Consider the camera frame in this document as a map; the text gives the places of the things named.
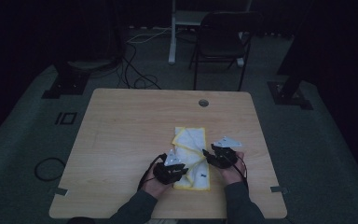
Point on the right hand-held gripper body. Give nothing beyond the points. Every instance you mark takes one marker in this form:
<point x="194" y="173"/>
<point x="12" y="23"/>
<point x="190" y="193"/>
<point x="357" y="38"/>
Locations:
<point x="228" y="158"/>

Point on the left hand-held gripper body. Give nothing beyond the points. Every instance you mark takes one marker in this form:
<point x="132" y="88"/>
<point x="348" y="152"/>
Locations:
<point x="164" y="174"/>

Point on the white cloth with yellow edge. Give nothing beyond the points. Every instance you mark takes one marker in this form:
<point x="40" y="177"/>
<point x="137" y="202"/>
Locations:
<point x="194" y="140"/>

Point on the person's left hand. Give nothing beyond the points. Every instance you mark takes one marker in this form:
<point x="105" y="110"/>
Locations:
<point x="155" y="187"/>

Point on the person's right hand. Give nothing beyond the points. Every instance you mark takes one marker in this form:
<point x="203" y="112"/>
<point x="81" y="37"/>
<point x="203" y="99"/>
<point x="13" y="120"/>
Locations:
<point x="233" y="175"/>

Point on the grey table grommet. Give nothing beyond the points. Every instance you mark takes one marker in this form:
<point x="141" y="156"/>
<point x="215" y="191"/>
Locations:
<point x="203" y="103"/>

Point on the black stand base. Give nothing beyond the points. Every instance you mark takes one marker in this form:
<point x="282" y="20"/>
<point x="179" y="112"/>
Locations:
<point x="287" y="96"/>
<point x="66" y="85"/>

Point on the black folding chair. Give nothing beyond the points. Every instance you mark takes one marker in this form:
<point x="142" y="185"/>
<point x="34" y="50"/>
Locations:
<point x="219" y="40"/>

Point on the grey round base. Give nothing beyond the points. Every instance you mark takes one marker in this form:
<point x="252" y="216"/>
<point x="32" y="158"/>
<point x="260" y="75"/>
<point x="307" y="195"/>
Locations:
<point x="88" y="64"/>

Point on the white metal desk frame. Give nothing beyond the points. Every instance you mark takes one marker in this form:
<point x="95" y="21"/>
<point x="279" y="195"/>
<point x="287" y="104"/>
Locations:
<point x="172" y="37"/>

